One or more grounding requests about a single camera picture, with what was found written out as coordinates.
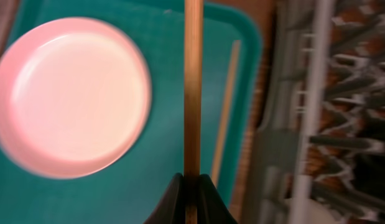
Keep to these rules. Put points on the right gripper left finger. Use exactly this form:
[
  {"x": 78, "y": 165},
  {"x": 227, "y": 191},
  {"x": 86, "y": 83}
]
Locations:
[{"x": 171, "y": 207}]

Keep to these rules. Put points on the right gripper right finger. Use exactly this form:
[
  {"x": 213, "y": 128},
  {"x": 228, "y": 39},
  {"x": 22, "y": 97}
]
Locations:
[{"x": 211, "y": 208}]

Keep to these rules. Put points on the wooden chopstick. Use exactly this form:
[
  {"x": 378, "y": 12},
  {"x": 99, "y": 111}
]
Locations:
[
  {"x": 225, "y": 112},
  {"x": 192, "y": 104}
]

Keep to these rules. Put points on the pink round plate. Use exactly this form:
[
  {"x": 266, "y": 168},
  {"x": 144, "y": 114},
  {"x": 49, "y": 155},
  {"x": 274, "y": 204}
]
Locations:
[{"x": 75, "y": 94}]

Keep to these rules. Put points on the teal plastic tray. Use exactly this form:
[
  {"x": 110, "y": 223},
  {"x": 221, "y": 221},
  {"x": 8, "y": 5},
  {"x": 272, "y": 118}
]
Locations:
[{"x": 128, "y": 190}]

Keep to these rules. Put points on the grey dish rack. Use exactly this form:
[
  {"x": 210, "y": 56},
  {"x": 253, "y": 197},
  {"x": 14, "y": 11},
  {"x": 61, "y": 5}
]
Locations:
[{"x": 319, "y": 151}]

